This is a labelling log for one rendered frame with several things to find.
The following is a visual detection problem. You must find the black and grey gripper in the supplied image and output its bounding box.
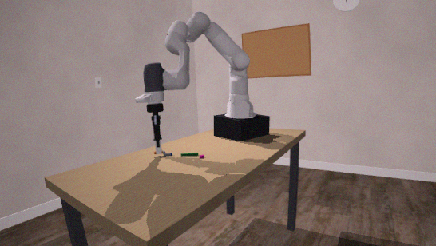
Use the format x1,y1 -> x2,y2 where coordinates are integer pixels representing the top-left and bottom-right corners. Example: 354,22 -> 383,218
147,104 -> 164,154

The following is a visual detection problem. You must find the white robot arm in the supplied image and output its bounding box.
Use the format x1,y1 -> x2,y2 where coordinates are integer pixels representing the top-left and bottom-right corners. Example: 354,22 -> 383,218
136,11 -> 257,119

